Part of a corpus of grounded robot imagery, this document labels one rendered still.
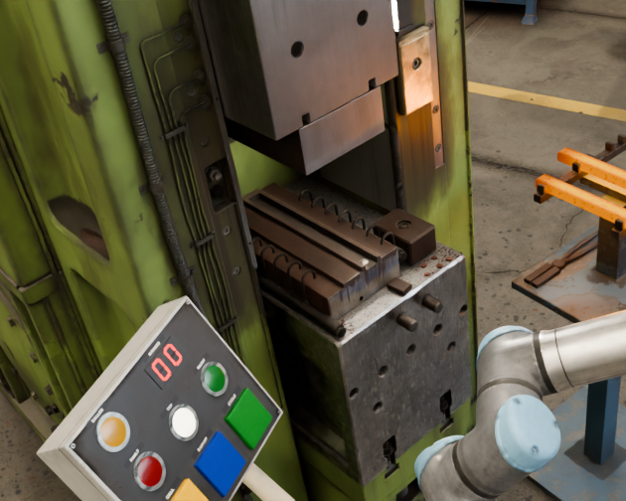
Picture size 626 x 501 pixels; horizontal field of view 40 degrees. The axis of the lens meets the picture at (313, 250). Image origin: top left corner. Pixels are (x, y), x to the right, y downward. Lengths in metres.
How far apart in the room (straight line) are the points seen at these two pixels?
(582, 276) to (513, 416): 1.08
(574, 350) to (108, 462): 0.68
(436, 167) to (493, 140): 2.08
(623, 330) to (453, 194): 1.01
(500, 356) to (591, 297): 0.90
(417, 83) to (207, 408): 0.85
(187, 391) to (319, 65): 0.59
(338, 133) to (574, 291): 0.81
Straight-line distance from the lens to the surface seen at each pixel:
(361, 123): 1.62
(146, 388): 1.38
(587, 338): 1.24
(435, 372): 2.03
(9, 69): 1.80
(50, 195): 1.91
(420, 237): 1.87
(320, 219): 1.94
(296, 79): 1.49
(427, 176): 2.05
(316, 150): 1.56
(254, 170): 2.14
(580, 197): 1.99
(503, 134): 4.18
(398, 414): 2.00
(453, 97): 2.05
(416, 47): 1.86
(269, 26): 1.43
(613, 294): 2.15
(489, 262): 3.38
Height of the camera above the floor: 2.08
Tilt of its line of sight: 36 degrees down
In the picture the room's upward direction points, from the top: 10 degrees counter-clockwise
